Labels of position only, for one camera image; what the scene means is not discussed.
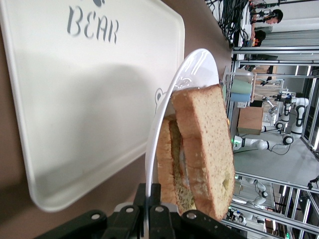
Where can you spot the seated dark haired person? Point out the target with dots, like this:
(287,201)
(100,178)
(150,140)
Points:
(260,37)

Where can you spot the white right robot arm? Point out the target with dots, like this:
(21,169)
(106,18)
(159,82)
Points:
(249,143)

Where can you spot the pale green cup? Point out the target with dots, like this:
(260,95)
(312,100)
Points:
(240,86)

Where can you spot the aluminium frame structure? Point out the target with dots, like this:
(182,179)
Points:
(274,51)

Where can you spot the toy bread slice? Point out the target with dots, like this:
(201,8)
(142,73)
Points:
(164,154)
(207,149)

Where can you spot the person wearing headphones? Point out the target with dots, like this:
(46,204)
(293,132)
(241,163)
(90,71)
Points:
(275,16)

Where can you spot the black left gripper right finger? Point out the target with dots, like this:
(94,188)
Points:
(160,221)

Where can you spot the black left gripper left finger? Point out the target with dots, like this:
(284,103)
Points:
(124,221)

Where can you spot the white round plate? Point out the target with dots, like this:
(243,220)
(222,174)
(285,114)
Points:
(197,64)

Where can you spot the cream tray with bear print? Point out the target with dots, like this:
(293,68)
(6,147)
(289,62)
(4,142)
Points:
(74,112)

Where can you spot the brown cardboard box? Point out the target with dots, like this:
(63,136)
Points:
(250,120)

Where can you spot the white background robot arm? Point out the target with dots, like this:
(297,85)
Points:
(260,193)
(301,117)

